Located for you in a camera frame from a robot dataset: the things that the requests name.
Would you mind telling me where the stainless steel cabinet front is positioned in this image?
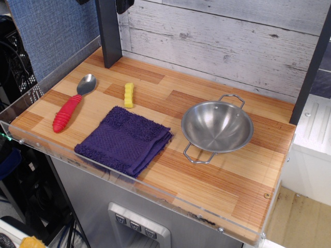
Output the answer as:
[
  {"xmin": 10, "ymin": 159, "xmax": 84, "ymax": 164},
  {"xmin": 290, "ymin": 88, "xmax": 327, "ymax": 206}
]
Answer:
[{"xmin": 52, "ymin": 159, "xmax": 243, "ymax": 247}]

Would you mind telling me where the spoon with red handle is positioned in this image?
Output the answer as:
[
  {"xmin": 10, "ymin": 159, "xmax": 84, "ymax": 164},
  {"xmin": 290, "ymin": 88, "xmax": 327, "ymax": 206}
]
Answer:
[{"xmin": 52, "ymin": 74, "xmax": 97, "ymax": 133}]

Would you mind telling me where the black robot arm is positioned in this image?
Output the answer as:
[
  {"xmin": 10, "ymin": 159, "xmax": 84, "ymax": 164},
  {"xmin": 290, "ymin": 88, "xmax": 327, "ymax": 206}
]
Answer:
[{"xmin": 115, "ymin": 0, "xmax": 134, "ymax": 14}]

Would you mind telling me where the white cabinet at right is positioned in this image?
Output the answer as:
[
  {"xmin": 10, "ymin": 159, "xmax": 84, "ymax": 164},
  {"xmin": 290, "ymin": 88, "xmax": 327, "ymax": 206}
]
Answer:
[{"xmin": 281, "ymin": 95, "xmax": 330, "ymax": 205}]

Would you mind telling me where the purple folded cloth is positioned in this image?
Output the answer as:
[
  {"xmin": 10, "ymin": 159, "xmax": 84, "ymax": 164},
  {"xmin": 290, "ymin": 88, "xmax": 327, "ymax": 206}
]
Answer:
[{"xmin": 74, "ymin": 106, "xmax": 173, "ymax": 178}]

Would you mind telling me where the clear acrylic table guard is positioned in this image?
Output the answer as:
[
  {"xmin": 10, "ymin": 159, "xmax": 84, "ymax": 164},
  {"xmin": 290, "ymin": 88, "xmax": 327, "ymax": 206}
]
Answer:
[{"xmin": 1, "ymin": 49, "xmax": 294, "ymax": 247}]

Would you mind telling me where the dark grey left post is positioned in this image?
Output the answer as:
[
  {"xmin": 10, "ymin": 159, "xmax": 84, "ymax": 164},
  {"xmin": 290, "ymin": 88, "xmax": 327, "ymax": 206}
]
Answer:
[{"xmin": 95, "ymin": 0, "xmax": 122, "ymax": 68}]

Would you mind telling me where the dark grey right post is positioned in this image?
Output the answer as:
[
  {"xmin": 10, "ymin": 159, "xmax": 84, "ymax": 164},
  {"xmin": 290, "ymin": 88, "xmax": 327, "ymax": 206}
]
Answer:
[{"xmin": 289, "ymin": 7, "xmax": 330, "ymax": 125}]

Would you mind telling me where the yellow toy corn piece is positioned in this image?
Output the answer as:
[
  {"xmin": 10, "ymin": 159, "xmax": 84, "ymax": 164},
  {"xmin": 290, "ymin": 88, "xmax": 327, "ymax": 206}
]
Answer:
[{"xmin": 124, "ymin": 83, "xmax": 134, "ymax": 108}]

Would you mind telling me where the dark grey post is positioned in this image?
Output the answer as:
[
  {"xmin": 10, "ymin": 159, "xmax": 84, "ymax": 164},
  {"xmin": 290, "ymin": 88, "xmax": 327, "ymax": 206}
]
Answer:
[
  {"xmin": 95, "ymin": 0, "xmax": 122, "ymax": 68},
  {"xmin": 289, "ymin": 7, "xmax": 330, "ymax": 125}
]

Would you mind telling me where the grey button control panel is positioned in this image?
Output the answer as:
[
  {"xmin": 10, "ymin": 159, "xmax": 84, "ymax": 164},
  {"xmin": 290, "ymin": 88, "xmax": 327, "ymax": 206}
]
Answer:
[{"xmin": 108, "ymin": 202, "xmax": 171, "ymax": 247}]

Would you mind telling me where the yellow object bottom left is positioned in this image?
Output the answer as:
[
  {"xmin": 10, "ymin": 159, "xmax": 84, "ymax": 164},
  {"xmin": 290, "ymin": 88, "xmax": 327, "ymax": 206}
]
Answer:
[{"xmin": 19, "ymin": 236, "xmax": 46, "ymax": 248}]

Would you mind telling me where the black plastic crate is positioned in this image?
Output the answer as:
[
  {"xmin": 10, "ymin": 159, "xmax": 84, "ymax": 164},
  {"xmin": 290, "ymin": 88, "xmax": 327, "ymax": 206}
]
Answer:
[{"xmin": 1, "ymin": 30, "xmax": 37, "ymax": 103}]

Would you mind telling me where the blue fabric partition panel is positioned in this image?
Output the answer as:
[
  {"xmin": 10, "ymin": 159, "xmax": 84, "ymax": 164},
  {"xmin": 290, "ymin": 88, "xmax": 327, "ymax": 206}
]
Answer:
[{"xmin": 6, "ymin": 1, "xmax": 100, "ymax": 83}]

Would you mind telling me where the steel pot with wire handles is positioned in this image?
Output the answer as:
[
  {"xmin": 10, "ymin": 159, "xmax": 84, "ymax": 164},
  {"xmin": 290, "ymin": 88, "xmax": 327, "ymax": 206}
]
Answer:
[{"xmin": 181, "ymin": 94, "xmax": 254, "ymax": 164}]

